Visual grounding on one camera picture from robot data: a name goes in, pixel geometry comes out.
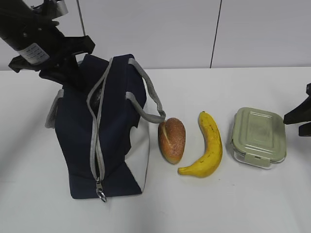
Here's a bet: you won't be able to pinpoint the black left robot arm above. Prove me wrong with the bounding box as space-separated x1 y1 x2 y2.
0 0 95 90

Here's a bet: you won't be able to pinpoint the green lidded glass container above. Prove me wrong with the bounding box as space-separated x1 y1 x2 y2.
229 107 287 169

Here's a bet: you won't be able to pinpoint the brown bread roll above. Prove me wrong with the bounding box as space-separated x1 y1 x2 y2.
158 117 186 164

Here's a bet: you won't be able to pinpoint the yellow banana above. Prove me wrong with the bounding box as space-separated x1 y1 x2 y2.
177 111 223 178

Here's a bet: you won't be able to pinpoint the navy blue lunch bag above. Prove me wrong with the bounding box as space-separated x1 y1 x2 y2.
45 54 166 201

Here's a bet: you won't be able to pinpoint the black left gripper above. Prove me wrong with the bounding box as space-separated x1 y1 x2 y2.
8 23 95 91

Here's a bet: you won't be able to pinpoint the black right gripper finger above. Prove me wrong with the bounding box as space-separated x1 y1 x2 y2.
283 83 311 125
298 122 311 137

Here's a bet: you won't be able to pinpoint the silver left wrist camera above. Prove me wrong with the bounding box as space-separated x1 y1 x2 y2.
41 0 68 19

